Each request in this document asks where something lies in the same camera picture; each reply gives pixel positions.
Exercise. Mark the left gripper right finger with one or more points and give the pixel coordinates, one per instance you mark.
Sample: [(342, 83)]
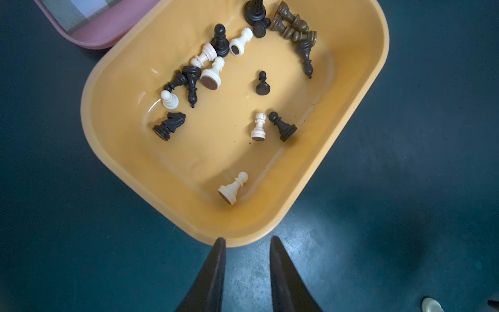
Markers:
[(289, 292)]

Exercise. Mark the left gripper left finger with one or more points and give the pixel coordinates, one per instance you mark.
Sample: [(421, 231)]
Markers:
[(206, 293)]

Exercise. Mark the dark chess piece tall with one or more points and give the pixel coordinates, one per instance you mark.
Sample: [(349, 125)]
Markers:
[(292, 17)]

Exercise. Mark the black chess piece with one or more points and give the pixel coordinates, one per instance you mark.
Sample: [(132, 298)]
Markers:
[(286, 130), (220, 43), (168, 126), (303, 49), (254, 11)]

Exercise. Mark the pink tray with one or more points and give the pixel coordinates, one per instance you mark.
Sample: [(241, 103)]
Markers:
[(108, 28)]

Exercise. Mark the yellow plastic storage box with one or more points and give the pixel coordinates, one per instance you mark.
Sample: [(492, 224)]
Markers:
[(180, 177)]

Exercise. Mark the green checkered cloth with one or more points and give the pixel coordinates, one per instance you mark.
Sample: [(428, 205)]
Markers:
[(74, 14)]

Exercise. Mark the white chess pawn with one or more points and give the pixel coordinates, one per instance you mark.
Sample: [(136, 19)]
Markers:
[(258, 133), (169, 100), (237, 45), (431, 305)]

